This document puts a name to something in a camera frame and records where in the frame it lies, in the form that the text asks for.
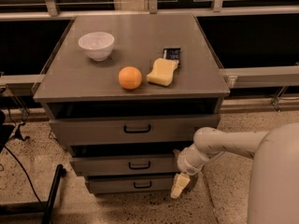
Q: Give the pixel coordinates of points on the dark blue snack packet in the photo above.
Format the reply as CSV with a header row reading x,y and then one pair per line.
x,y
172,54

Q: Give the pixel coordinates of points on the orange ball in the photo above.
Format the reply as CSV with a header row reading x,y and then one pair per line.
x,y
130,78

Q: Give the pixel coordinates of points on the metal window railing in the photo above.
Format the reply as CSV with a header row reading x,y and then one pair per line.
x,y
207,82

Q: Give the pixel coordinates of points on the white ceramic bowl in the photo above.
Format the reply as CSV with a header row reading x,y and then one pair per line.
x,y
97,45

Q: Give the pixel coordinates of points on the grey drawer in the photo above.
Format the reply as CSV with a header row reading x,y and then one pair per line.
x,y
130,183
126,130
125,165

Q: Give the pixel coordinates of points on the yellow sponge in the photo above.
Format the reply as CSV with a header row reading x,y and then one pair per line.
x,y
162,72

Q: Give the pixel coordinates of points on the grey top drawer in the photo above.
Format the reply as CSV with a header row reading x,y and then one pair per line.
x,y
126,130

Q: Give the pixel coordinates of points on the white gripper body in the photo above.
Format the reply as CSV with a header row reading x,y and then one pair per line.
x,y
191,168

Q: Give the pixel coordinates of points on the grey drawer cabinet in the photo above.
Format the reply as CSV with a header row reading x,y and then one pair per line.
x,y
70,62

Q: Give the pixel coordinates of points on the black stand leg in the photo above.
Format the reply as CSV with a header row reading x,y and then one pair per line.
x,y
46,208

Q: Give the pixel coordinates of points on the black clamp on left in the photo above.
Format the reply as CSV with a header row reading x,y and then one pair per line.
x,y
9,132

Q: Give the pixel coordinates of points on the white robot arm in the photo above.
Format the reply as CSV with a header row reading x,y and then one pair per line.
x,y
274,179

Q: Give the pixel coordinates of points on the grey bottom drawer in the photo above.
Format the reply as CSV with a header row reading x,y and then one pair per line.
x,y
130,183

